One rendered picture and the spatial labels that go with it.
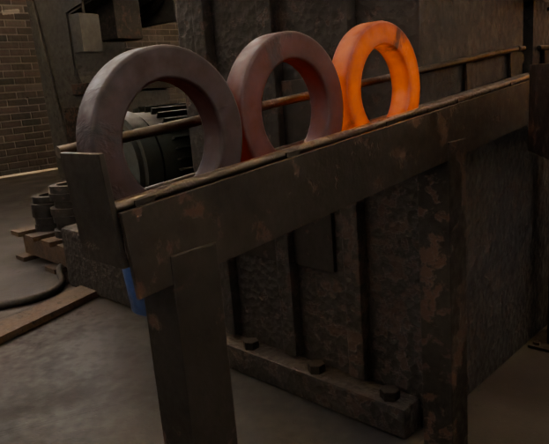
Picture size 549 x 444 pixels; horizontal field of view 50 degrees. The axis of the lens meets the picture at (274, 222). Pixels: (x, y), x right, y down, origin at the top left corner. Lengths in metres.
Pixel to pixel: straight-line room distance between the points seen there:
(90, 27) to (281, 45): 4.53
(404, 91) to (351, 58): 0.15
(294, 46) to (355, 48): 0.11
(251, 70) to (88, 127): 0.21
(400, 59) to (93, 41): 4.42
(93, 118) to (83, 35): 4.59
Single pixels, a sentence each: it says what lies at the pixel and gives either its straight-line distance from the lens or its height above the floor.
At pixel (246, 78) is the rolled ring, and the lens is 0.67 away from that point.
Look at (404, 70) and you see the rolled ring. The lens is 0.92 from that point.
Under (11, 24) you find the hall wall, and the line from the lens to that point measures 7.19.
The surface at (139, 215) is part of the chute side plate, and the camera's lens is 0.55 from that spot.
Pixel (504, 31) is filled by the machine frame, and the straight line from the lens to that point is 1.43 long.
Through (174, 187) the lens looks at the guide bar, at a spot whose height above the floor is 0.63.
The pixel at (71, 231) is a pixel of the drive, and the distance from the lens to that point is 2.38.
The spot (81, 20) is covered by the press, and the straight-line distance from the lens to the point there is 5.16.
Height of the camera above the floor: 0.72
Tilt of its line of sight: 13 degrees down
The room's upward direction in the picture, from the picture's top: 5 degrees counter-clockwise
